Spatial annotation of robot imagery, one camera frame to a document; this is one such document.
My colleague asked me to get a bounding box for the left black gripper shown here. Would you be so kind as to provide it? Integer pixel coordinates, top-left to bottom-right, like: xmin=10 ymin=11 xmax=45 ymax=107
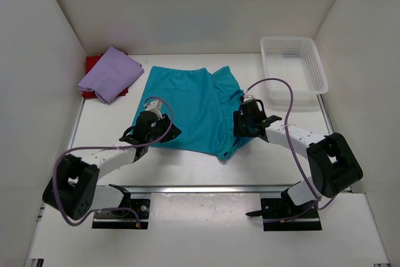
xmin=146 ymin=113 xmax=182 ymax=144

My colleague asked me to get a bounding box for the teal t shirt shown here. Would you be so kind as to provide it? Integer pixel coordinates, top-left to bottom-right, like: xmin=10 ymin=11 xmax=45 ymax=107
xmin=136 ymin=66 xmax=250 ymax=160

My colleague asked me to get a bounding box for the red t shirt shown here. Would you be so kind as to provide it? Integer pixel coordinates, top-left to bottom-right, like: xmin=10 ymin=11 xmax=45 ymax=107
xmin=81 ymin=55 xmax=129 ymax=100

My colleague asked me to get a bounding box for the lilac t shirt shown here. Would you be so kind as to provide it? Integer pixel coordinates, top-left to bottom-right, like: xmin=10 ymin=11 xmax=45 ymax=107
xmin=77 ymin=46 xmax=144 ymax=104

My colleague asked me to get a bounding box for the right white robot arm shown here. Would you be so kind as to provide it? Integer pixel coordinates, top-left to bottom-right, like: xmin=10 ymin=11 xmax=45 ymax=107
xmin=233 ymin=97 xmax=363 ymax=217

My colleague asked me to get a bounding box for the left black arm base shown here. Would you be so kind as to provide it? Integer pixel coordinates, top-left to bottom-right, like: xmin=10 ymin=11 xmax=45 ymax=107
xmin=91 ymin=184 xmax=151 ymax=230

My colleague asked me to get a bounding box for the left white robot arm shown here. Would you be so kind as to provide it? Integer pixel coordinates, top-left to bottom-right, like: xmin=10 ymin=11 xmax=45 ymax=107
xmin=42 ymin=111 xmax=182 ymax=223

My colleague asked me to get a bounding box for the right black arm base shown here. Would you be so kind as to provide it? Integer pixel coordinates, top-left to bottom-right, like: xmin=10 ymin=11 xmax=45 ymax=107
xmin=246 ymin=198 xmax=322 ymax=232

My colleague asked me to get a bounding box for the white plastic basket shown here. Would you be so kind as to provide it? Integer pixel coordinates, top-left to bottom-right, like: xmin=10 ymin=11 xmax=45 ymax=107
xmin=260 ymin=36 xmax=329 ymax=106

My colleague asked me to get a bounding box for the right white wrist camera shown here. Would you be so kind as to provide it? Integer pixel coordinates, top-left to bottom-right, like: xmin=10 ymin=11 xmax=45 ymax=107
xmin=241 ymin=93 xmax=256 ymax=104

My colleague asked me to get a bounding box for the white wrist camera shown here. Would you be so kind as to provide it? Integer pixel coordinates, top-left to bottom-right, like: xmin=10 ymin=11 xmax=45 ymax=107
xmin=145 ymin=99 xmax=163 ymax=119
xmin=241 ymin=93 xmax=256 ymax=104

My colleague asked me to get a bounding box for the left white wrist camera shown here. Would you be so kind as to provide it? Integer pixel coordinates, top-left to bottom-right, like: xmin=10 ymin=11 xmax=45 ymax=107
xmin=145 ymin=99 xmax=163 ymax=119

